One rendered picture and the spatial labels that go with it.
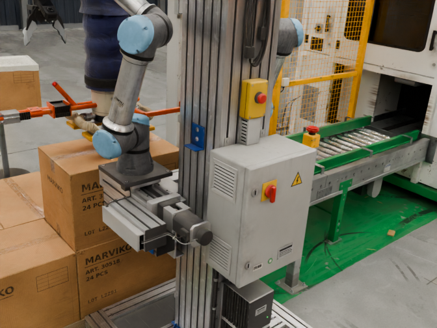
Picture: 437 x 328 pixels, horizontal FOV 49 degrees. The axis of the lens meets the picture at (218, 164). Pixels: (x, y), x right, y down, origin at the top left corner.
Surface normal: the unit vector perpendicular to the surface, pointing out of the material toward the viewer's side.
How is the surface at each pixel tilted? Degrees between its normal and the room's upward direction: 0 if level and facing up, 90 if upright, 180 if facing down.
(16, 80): 90
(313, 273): 0
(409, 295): 0
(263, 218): 90
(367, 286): 0
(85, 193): 90
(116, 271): 90
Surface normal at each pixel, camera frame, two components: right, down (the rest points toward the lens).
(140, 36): -0.36, 0.22
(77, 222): 0.62, 0.33
